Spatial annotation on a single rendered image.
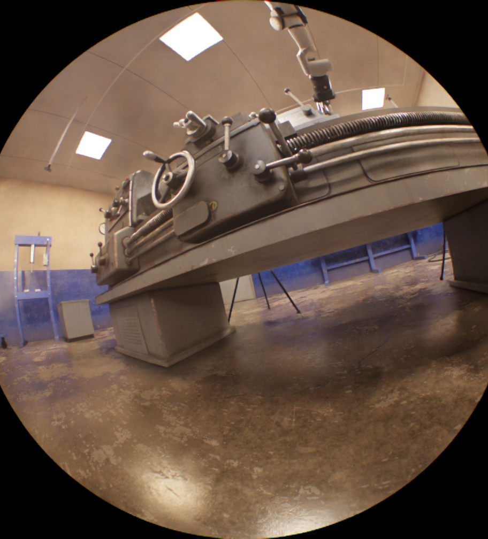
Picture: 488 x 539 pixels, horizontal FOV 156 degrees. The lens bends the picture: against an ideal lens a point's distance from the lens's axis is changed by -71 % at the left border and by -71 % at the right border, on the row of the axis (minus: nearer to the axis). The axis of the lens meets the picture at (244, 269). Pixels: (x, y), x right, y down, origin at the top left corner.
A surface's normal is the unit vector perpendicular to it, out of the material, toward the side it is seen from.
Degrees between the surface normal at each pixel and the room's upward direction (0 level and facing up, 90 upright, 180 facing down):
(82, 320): 90
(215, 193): 90
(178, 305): 90
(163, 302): 90
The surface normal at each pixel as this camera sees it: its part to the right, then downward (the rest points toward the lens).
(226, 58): 0.22, 0.97
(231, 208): -0.47, 0.02
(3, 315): 0.85, -0.24
